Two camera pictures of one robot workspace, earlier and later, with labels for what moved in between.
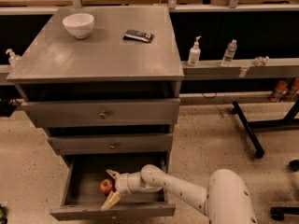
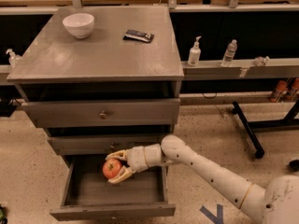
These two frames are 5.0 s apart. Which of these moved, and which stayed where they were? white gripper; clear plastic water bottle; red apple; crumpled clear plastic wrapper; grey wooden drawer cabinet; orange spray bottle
Moved: red apple; white gripper
Stayed: clear plastic water bottle; crumpled clear plastic wrapper; grey wooden drawer cabinet; orange spray bottle
